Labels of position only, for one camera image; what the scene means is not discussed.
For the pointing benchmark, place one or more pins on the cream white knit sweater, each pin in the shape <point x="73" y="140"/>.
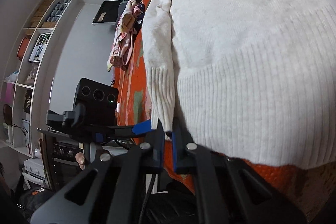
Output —
<point x="249" y="56"/>

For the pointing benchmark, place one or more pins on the person left hand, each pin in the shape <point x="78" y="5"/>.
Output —
<point x="80" y="158"/>

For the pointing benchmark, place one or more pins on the floral pink clothes pile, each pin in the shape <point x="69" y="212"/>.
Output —
<point x="128" y="27"/>

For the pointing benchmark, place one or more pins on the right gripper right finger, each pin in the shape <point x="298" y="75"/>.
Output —
<point x="227" y="189"/>

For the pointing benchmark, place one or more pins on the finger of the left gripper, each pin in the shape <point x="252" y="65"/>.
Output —
<point x="142" y="128"/>

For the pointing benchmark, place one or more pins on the white wall shelf unit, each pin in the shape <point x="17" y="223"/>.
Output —
<point x="29" y="72"/>

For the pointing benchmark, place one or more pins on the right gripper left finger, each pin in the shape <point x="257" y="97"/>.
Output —
<point x="110" y="190"/>

